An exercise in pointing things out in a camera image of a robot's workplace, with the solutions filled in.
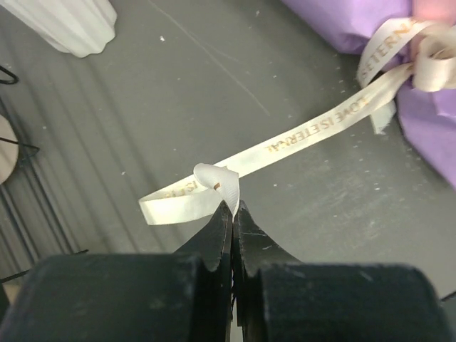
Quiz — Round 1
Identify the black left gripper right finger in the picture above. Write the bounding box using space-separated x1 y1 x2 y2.
233 204 455 341

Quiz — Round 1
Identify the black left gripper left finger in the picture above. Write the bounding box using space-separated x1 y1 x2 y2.
1 203 232 341

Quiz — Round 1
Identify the purple flower bouquet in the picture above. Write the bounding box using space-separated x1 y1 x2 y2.
285 1 455 185

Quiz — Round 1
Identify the cream printed ribbon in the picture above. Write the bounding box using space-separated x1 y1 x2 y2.
139 18 455 225

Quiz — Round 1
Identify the white ribbed ceramic vase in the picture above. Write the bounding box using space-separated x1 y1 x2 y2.
1 0 118 58

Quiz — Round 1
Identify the beige paper cup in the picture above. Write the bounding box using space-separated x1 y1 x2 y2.
0 116 19 184

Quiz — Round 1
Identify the black wire basket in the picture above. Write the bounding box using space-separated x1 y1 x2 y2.
0 63 90 286

